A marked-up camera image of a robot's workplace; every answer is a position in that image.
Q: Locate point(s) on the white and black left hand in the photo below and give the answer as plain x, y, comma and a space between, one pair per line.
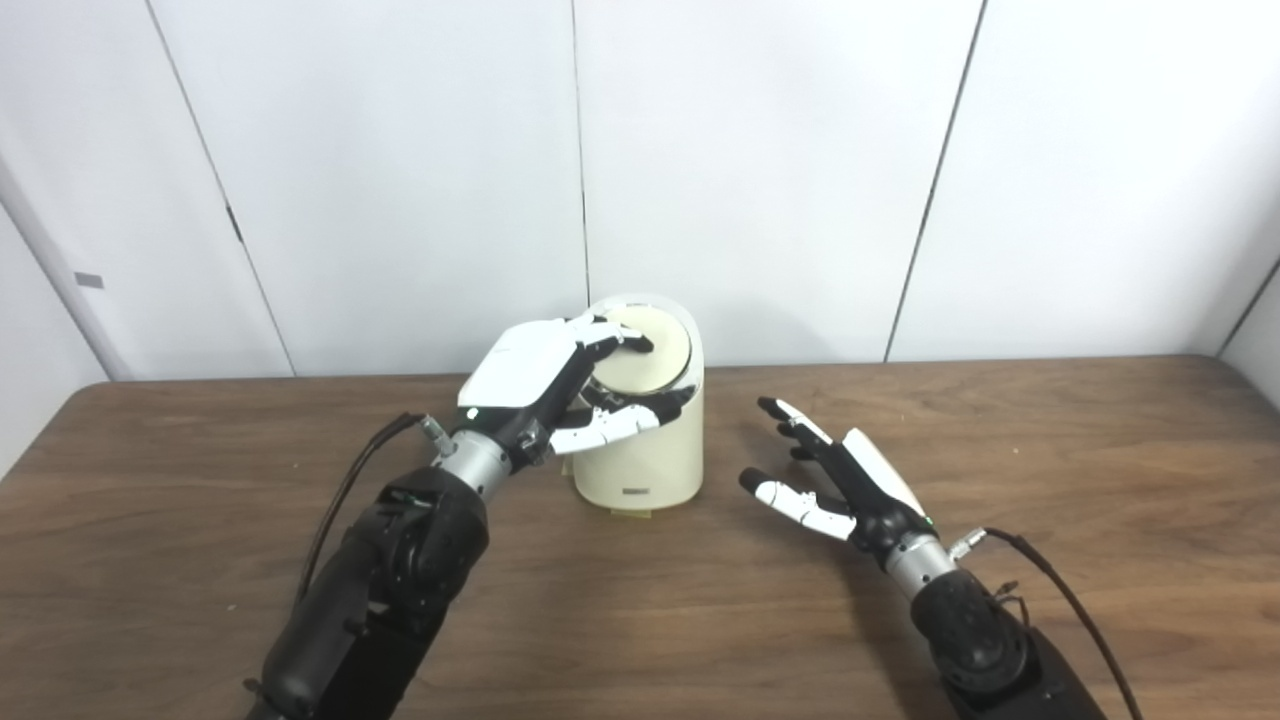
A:
525, 375

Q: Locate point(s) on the small gray wall label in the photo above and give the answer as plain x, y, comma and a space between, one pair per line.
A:
89, 280

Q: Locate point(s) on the cream round bin lid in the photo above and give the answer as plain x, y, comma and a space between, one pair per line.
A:
655, 365

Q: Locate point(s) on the white and black right hand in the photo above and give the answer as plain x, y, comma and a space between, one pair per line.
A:
870, 490

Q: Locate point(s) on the black wall panel hinge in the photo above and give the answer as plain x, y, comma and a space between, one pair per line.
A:
234, 224

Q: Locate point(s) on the cream-colored bin body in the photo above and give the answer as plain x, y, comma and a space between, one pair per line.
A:
650, 460

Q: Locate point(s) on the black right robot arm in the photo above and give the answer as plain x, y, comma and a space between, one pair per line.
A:
990, 650

